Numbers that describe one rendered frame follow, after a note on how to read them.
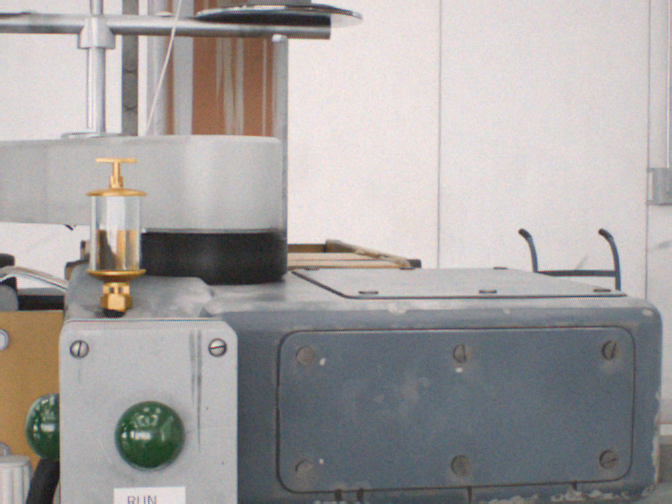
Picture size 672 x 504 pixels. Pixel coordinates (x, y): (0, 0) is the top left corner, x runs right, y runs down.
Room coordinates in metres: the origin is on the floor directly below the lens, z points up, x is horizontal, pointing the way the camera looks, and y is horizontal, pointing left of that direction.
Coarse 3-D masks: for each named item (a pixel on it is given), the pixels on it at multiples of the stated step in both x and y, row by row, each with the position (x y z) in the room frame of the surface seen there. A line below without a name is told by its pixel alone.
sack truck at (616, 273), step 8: (520, 232) 5.90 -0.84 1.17; (600, 232) 5.97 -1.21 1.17; (608, 232) 5.93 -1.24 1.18; (528, 240) 5.81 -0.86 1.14; (608, 240) 5.88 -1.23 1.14; (536, 256) 5.75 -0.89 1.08; (616, 256) 5.81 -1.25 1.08; (536, 264) 5.73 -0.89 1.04; (616, 264) 5.80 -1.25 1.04; (536, 272) 5.73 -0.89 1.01; (544, 272) 5.76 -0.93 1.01; (552, 272) 5.78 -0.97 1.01; (560, 272) 5.80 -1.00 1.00; (568, 272) 5.81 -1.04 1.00; (576, 272) 5.81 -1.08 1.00; (584, 272) 5.82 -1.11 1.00; (592, 272) 5.82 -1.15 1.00; (600, 272) 5.82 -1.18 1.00; (608, 272) 5.81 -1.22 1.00; (616, 272) 5.80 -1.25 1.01; (616, 280) 5.79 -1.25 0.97; (616, 288) 5.79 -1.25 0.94
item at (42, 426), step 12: (48, 396) 0.57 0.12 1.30; (36, 408) 0.56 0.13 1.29; (48, 408) 0.56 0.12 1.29; (36, 420) 0.56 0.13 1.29; (48, 420) 0.56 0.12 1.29; (36, 432) 0.56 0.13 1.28; (48, 432) 0.55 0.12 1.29; (36, 444) 0.56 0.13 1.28; (48, 444) 0.56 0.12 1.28; (48, 456) 0.56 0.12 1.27
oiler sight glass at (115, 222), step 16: (96, 208) 0.63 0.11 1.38; (112, 208) 0.62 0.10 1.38; (128, 208) 0.63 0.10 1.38; (96, 224) 0.63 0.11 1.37; (112, 224) 0.62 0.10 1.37; (128, 224) 0.63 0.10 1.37; (96, 240) 0.63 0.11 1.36; (112, 240) 0.62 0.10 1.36; (128, 240) 0.63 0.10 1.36; (96, 256) 0.63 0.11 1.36; (112, 256) 0.62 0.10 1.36; (128, 256) 0.63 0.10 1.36
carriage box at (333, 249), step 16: (336, 240) 1.21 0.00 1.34; (80, 256) 1.19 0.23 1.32; (288, 256) 1.03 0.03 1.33; (304, 256) 1.04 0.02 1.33; (320, 256) 1.04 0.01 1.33; (336, 256) 1.04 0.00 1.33; (352, 256) 1.04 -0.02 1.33; (368, 256) 1.04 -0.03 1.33; (384, 256) 0.99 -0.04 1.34; (400, 256) 0.95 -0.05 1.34
